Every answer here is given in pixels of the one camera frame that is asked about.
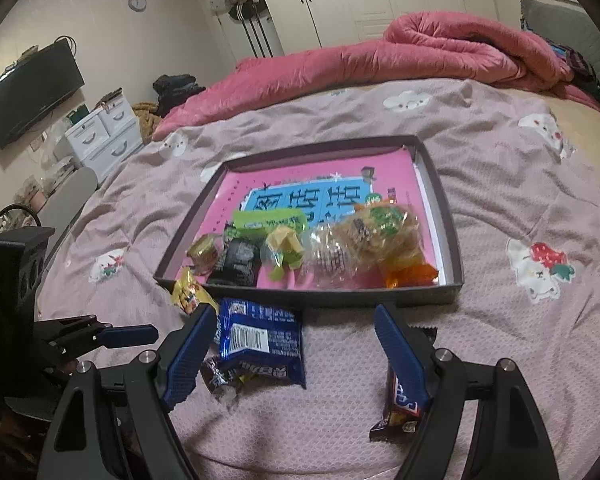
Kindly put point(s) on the dark clothes pile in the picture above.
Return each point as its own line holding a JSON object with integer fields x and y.
{"x": 177, "y": 90}

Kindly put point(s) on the pink cartoon print bedsheet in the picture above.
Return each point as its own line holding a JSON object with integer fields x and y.
{"x": 505, "y": 335}

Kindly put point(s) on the black wall television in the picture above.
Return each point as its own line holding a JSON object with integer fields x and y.
{"x": 30, "y": 95}

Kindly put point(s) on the orange snack packet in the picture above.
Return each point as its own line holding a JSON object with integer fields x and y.
{"x": 410, "y": 272}

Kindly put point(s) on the white drawer cabinet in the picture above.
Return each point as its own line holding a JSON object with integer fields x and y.
{"x": 105, "y": 135}

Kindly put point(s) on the brown knitted plush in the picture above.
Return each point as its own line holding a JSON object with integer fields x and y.
{"x": 145, "y": 120}

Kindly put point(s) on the blue cookie packet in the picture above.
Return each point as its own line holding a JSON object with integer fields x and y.
{"x": 260, "y": 335}

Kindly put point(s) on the white wardrobe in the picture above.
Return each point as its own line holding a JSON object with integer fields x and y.
{"x": 355, "y": 0}

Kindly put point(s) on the small gold candy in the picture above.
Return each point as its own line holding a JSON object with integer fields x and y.
{"x": 205, "y": 252}

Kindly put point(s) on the grey padded headboard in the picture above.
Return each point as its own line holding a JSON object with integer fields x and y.
{"x": 580, "y": 35}

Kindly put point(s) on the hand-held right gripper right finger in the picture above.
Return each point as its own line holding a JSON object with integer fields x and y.
{"x": 400, "y": 355}

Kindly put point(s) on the clear packet with green label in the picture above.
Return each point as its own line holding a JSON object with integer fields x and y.
{"x": 380, "y": 230}

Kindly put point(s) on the round wall clock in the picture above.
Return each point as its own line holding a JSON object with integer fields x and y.
{"x": 137, "y": 2}

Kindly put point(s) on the cluttered dressing table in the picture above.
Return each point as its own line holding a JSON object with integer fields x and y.
{"x": 35, "y": 190}

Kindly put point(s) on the pink quilt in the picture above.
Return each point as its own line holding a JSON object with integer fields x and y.
{"x": 380, "y": 60}

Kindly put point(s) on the yellow cartoon snack packet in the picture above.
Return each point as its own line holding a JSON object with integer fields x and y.
{"x": 192, "y": 292}

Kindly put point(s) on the dark patterned clothes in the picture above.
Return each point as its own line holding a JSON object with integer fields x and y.
{"x": 585, "y": 70}

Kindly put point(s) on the brown chocolate bar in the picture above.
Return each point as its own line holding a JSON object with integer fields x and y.
{"x": 397, "y": 410}

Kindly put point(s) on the green candy packet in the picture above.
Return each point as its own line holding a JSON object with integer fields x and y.
{"x": 270, "y": 222}

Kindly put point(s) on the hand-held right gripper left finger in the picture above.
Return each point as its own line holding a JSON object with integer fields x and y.
{"x": 187, "y": 355}

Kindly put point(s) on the small dark brown candy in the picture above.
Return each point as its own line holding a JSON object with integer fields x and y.
{"x": 217, "y": 375}

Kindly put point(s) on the black and green snack packet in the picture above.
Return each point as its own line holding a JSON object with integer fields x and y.
{"x": 237, "y": 260}

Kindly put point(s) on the dark shallow cardboard box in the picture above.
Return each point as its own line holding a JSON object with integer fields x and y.
{"x": 330, "y": 297}

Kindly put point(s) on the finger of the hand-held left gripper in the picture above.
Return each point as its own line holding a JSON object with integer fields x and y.
{"x": 65, "y": 360}
{"x": 130, "y": 337}

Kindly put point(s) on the beige bed sheet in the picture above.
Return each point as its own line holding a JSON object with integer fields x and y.
{"x": 590, "y": 120}

